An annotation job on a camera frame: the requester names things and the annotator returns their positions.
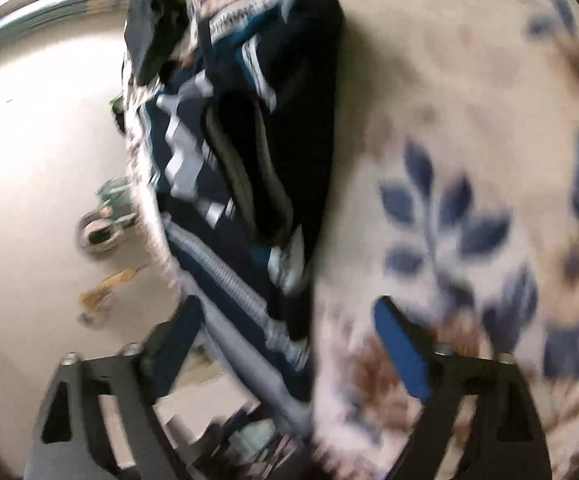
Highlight dark striped sweater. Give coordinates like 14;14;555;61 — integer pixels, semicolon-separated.
139;0;347;426

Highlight blue grey curtain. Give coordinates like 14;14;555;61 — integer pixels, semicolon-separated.
0;0;142;61

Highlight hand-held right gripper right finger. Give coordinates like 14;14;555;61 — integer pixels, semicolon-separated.
372;296;555;480

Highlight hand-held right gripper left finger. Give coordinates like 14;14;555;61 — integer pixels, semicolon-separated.
24;294;207;480

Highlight teal storage rack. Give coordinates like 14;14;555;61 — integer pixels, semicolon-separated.
94;177;141;227

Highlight yellow object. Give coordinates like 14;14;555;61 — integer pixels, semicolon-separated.
78;266;142;313

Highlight floral blanket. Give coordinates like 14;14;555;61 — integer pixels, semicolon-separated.
119;0;579;480

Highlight round grey object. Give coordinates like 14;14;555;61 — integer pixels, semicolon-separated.
76;210;121;260

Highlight dark cloth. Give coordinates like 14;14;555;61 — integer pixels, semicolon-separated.
123;0;191;87

